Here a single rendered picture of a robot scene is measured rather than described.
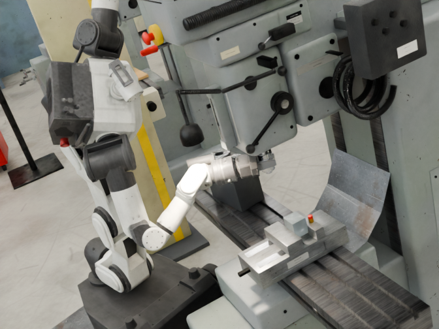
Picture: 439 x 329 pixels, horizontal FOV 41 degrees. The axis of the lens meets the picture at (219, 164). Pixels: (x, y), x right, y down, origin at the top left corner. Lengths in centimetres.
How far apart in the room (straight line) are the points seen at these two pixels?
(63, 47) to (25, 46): 737
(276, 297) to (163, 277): 86
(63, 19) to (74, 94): 153
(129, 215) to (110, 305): 91
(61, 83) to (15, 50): 886
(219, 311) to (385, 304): 69
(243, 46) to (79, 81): 56
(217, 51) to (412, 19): 54
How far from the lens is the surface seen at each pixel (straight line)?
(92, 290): 289
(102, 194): 232
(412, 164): 206
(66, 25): 343
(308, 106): 187
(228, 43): 169
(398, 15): 169
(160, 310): 256
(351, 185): 226
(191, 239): 398
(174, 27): 162
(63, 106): 190
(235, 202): 238
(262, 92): 180
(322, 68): 187
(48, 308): 400
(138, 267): 261
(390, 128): 200
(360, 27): 163
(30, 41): 1080
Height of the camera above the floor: 213
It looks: 26 degrees down
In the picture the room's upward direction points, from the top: 17 degrees counter-clockwise
